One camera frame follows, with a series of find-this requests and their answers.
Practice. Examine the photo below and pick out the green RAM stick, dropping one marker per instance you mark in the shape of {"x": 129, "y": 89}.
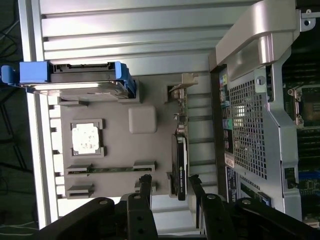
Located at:
{"x": 112, "y": 169}

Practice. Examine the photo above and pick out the open black PC case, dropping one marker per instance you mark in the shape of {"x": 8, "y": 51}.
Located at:
{"x": 250, "y": 125}

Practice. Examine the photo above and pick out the green motherboard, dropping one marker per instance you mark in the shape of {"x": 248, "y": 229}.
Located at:
{"x": 310, "y": 150}

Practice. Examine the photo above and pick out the grey parts rack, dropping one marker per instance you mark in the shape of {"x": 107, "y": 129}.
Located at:
{"x": 120, "y": 150}

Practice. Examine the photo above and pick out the blue disk carrier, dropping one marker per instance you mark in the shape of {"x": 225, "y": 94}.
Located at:
{"x": 32, "y": 72}

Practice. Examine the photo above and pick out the silver hard disk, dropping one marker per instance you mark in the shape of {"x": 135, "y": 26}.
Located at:
{"x": 82, "y": 87}

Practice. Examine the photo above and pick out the silver CPU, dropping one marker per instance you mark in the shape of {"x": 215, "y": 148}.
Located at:
{"x": 85, "y": 138}

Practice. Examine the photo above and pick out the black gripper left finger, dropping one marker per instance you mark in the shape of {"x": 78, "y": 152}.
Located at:
{"x": 140, "y": 220}

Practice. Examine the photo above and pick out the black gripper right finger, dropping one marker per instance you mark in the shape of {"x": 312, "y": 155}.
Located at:
{"x": 215, "y": 220}

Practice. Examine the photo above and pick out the CPU socket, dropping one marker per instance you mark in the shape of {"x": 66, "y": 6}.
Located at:
{"x": 307, "y": 107}

